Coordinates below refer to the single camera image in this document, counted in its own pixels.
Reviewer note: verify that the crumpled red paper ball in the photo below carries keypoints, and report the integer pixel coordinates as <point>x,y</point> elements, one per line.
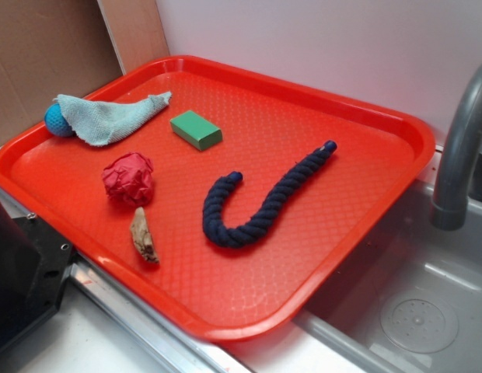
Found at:
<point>129,180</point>

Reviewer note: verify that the red plastic tray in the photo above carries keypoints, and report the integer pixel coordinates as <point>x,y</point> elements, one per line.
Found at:
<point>268,125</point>

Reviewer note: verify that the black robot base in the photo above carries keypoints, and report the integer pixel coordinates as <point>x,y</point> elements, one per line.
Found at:
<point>34,266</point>

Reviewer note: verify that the brown wood chip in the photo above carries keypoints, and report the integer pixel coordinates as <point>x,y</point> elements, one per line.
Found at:
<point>142,237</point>

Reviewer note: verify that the green rectangular block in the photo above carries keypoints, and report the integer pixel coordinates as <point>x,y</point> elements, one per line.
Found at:
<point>197,131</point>

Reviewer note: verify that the light blue cloth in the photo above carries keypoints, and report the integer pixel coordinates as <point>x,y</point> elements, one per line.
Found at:
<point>100,123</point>

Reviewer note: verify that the grey plastic sink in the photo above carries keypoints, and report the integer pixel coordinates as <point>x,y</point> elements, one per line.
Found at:
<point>409,296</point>

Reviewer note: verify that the brown cardboard panel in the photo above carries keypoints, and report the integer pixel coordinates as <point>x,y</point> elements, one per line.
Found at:
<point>70,47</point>

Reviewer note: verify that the grey plastic faucet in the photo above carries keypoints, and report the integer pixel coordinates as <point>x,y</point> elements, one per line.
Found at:
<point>459,176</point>

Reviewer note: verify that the blue ball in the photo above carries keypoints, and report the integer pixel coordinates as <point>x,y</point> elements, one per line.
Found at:
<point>56,123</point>

